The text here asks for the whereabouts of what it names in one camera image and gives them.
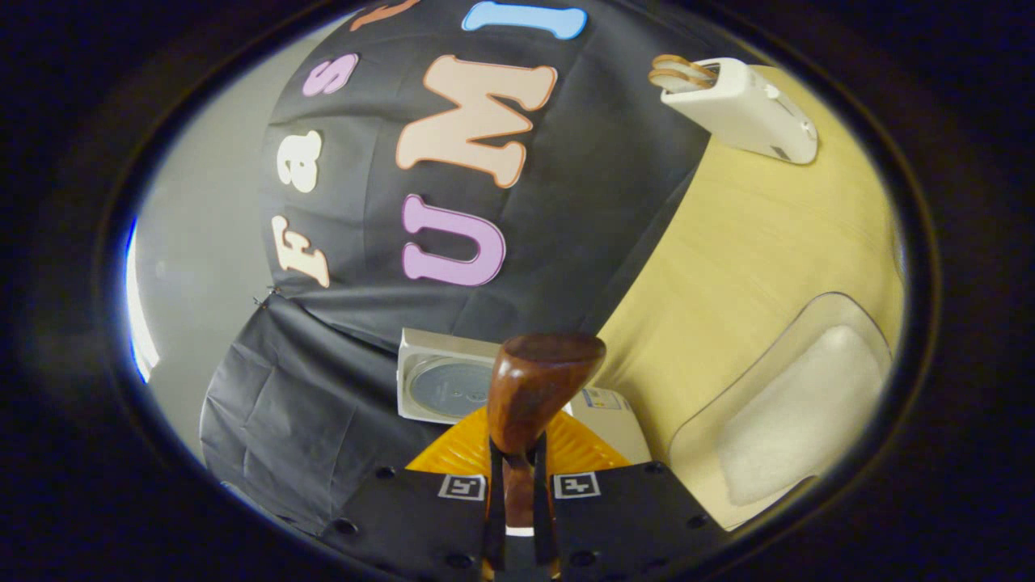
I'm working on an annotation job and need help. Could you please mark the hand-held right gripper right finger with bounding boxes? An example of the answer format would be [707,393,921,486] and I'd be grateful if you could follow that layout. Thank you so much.
[534,408,729,581]

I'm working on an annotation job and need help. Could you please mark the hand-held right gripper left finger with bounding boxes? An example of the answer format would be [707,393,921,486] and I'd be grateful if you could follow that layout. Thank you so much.
[319,404,506,581]

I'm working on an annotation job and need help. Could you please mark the white rice cooker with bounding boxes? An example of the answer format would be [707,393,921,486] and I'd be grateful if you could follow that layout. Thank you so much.
[396,327,652,466]

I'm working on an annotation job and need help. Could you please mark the brown wooden spoon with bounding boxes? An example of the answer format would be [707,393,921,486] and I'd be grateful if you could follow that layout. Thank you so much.
[485,333,607,579]

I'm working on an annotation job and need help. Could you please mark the clear plastic box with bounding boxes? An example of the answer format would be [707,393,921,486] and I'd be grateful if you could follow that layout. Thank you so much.
[667,291,894,532]

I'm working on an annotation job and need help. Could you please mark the white toaster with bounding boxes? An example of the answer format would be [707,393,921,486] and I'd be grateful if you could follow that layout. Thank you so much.
[659,57,819,166]

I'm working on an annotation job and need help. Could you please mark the brown toast slice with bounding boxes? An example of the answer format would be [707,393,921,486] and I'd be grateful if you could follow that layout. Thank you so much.
[648,69,712,91]
[653,54,716,78]

